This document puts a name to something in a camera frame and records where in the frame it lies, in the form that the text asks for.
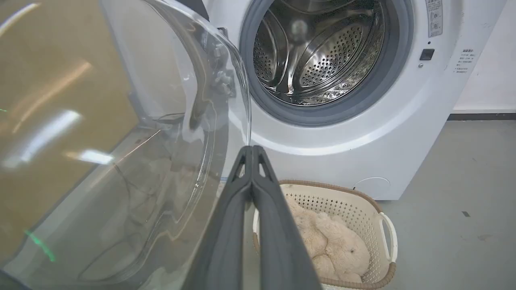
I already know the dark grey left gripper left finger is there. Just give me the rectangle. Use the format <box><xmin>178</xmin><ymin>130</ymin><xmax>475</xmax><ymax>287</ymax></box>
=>
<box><xmin>182</xmin><ymin>146</ymin><xmax>254</xmax><ymax>290</ymax></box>

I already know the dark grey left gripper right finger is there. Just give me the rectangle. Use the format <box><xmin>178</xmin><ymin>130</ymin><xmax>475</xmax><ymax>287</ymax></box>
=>
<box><xmin>252</xmin><ymin>145</ymin><xmax>322</xmax><ymax>290</ymax></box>

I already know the transparent washing machine door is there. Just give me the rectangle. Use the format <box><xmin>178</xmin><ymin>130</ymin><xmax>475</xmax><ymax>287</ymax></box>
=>
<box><xmin>0</xmin><ymin>0</ymin><xmax>252</xmax><ymax>290</ymax></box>

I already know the white front-load washing machine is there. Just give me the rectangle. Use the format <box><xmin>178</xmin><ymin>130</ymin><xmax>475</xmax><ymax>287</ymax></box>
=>
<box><xmin>177</xmin><ymin>0</ymin><xmax>508</xmax><ymax>201</ymax></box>

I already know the cream plush toy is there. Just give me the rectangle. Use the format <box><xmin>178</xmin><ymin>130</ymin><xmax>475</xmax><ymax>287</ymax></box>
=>
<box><xmin>285</xmin><ymin>195</ymin><xmax>370</xmax><ymax>283</ymax></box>

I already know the beige plastic laundry basket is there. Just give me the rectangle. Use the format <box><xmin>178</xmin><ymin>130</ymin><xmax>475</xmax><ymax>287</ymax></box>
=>
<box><xmin>252</xmin><ymin>180</ymin><xmax>398</xmax><ymax>290</ymax></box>

